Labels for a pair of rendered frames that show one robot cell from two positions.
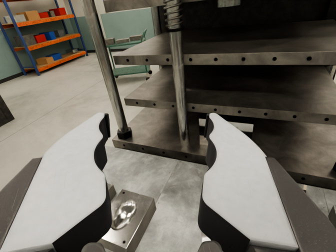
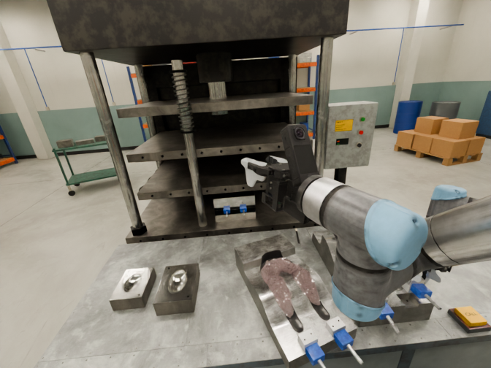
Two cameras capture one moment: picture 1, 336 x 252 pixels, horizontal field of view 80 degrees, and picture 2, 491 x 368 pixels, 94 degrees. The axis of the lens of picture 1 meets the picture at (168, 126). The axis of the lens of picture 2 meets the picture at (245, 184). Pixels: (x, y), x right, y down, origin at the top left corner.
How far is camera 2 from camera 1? 0.46 m
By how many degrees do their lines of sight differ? 27
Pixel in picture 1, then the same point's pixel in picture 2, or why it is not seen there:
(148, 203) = (195, 268)
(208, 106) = (219, 187)
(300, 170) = (291, 221)
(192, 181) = (221, 247)
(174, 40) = (189, 139)
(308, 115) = not seen: hidden behind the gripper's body
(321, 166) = not seen: hidden behind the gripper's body
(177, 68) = (193, 160)
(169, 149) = (191, 231)
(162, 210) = (204, 273)
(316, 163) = not seen: hidden behind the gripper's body
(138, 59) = (154, 156)
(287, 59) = (267, 147)
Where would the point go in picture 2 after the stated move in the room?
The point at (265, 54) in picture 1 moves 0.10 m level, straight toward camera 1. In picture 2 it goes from (253, 146) to (255, 150)
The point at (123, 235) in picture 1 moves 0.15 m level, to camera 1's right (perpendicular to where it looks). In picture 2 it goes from (185, 293) to (219, 277)
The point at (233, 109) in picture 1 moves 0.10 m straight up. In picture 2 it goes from (238, 186) to (237, 171)
